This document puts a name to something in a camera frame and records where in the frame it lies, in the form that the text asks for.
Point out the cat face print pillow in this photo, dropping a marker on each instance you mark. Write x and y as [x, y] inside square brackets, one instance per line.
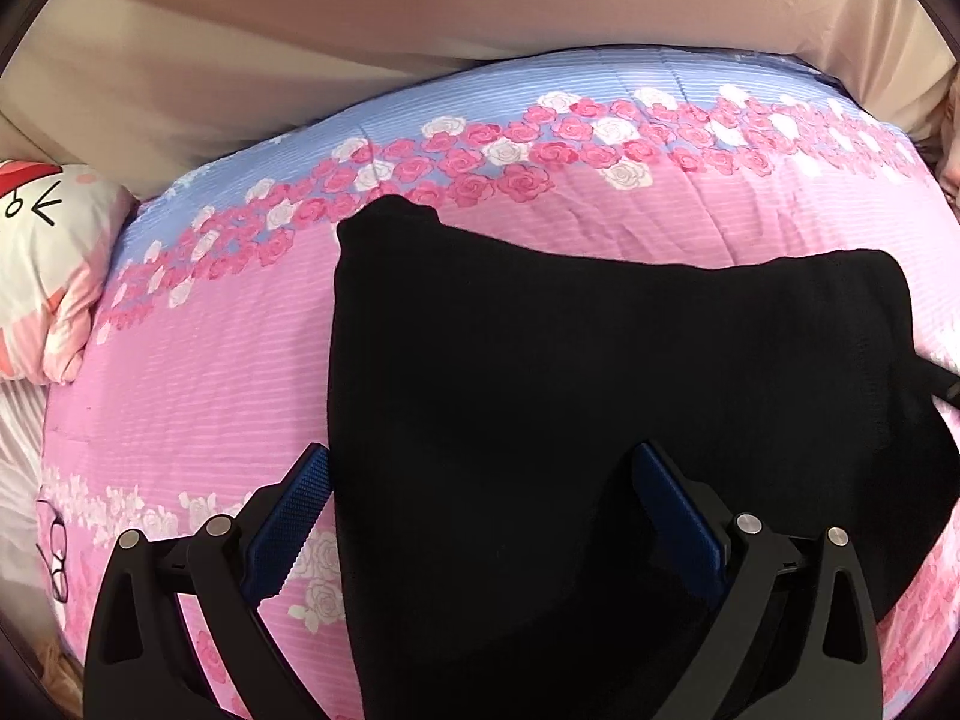
[60, 277]

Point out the white striped bedsheet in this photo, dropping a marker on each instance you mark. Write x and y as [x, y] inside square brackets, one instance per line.
[22, 465]

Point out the pink rose print blanket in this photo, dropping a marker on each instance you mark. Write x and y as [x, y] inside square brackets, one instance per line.
[225, 390]

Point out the white orange floral cloth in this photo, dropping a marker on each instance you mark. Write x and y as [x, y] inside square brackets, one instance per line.
[951, 165]

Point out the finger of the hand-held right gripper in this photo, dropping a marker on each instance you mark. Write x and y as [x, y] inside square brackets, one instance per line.
[946, 388]

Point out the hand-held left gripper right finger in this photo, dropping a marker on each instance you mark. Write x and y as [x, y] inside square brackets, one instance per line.
[675, 521]

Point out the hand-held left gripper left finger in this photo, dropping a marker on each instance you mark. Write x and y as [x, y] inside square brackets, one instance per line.
[289, 521]

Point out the beige sheet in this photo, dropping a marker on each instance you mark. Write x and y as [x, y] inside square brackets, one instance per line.
[375, 15]

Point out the black pants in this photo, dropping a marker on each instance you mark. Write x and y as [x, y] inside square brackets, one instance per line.
[562, 390]

